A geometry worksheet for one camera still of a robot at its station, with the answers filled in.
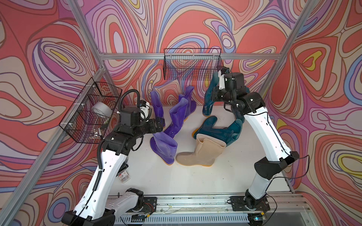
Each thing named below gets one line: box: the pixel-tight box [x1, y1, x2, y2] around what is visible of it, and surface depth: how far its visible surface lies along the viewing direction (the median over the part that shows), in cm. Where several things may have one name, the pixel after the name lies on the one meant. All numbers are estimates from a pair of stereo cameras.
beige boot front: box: [176, 133, 227, 167], surface depth 72 cm
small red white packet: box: [117, 169, 131, 184], surface depth 84 cm
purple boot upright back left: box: [150, 89, 166, 128], surface depth 95 cm
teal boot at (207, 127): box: [192, 115, 234, 142], surface depth 101 cm
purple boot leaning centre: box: [163, 97, 189, 139], surface depth 90 cm
